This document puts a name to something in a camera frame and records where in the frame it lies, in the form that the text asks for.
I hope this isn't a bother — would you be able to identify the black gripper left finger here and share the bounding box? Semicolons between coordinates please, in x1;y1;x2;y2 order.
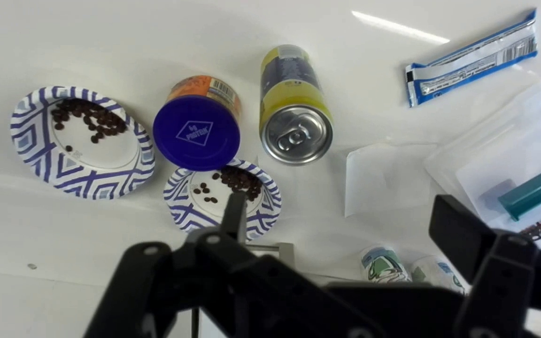
80;190;371;338

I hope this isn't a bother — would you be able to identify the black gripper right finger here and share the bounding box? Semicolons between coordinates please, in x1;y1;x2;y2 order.
427;194;541;338

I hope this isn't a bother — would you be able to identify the yellow soda can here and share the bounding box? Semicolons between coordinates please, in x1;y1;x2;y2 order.
257;44;335;168

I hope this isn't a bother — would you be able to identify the printed paper cup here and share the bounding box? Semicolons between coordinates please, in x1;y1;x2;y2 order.
409;254;471;295
358;245;411;286

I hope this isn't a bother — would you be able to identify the small blue patterned paper plate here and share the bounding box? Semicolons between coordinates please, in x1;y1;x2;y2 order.
161;158;283;245

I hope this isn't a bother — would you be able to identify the coffee bean pile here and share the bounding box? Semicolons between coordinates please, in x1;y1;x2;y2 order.
48;98;129;155
191;164;264;207

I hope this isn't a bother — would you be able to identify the clear plastic lid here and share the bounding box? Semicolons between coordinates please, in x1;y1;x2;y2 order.
343;141;442;222

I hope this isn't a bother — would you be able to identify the large blue patterned paper plate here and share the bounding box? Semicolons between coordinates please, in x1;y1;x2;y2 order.
7;85;159;202

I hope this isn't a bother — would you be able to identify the orange jar with blue lid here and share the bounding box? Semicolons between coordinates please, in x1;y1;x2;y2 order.
149;74;243;173

